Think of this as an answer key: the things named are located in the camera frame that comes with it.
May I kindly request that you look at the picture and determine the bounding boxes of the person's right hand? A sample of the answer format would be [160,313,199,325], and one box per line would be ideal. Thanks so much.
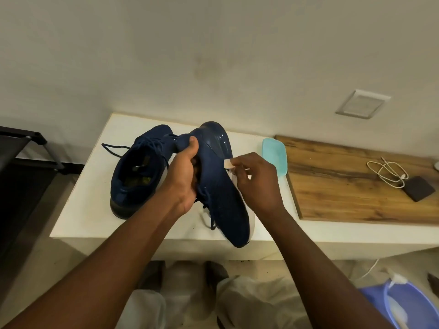
[229,152,287,220]

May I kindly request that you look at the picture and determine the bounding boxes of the person's left hand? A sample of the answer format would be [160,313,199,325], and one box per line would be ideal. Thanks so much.
[160,136,200,217]

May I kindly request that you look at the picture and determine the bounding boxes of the beige cleaning cloth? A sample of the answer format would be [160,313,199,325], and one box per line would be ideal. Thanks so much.
[223,158,253,176]

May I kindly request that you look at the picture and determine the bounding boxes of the black shoe rack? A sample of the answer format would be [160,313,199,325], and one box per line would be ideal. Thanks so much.
[0,126,86,257]

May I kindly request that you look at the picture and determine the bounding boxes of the person's right forearm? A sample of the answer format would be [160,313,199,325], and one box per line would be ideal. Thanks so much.
[267,207,395,329]

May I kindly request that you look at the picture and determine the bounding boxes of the person's left forearm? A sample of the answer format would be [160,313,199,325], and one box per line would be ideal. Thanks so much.
[3,196,184,329]

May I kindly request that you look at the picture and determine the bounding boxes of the person's left foot grey sock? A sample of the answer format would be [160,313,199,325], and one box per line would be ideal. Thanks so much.
[137,260,166,292]

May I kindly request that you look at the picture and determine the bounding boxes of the person's foot grey sock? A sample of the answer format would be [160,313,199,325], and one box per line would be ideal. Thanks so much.
[204,260,230,292]
[137,260,166,292]

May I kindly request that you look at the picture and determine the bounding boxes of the person's right foot grey sock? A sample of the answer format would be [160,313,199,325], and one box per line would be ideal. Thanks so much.
[204,260,230,292]

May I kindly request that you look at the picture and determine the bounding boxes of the light blue plastic container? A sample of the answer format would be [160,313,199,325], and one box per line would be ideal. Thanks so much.
[262,138,288,179]

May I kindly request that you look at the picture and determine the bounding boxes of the brown wooden board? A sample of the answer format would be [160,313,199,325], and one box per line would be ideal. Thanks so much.
[274,135,439,226]

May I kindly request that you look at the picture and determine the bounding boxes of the white shorts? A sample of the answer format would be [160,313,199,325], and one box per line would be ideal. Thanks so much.
[115,276,311,329]

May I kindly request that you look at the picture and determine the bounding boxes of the black device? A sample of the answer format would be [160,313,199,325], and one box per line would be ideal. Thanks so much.
[402,175,436,202]

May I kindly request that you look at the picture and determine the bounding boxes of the white spray bottle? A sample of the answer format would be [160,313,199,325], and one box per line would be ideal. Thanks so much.
[385,270,411,329]

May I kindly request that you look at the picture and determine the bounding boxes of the blue plastic bag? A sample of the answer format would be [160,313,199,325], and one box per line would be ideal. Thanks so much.
[360,282,439,329]

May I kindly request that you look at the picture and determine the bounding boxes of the coiled white charging cable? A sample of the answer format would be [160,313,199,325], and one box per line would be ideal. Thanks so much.
[366,156,409,189]

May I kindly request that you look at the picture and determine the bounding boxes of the white wall switch plate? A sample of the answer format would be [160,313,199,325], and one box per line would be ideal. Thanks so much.
[335,89,391,120]

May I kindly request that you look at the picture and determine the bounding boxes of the white floor cable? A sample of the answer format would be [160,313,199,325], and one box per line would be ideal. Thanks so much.
[353,258,380,283]

